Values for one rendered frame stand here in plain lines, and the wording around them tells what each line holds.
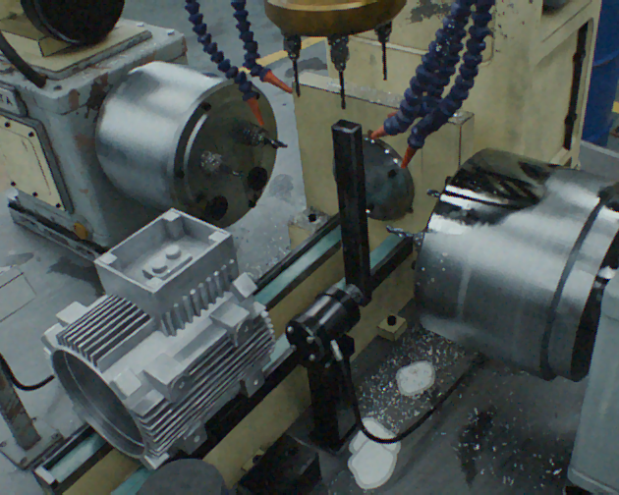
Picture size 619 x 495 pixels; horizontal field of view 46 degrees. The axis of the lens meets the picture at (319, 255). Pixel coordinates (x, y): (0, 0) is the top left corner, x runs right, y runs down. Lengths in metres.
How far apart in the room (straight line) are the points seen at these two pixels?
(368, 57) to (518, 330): 0.56
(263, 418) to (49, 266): 0.64
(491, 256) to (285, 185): 0.80
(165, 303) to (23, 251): 0.79
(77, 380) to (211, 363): 0.19
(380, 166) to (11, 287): 0.54
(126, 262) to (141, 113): 0.35
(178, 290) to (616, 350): 0.45
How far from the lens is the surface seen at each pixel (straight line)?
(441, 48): 0.77
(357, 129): 0.79
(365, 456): 1.02
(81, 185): 1.32
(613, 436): 0.86
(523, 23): 1.05
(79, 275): 1.43
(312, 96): 1.14
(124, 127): 1.18
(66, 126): 1.26
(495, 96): 1.11
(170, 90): 1.16
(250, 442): 1.00
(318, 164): 1.20
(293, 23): 0.90
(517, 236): 0.81
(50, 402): 1.21
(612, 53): 2.63
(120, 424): 0.93
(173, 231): 0.88
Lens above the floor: 1.62
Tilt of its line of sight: 38 degrees down
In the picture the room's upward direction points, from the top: 7 degrees counter-clockwise
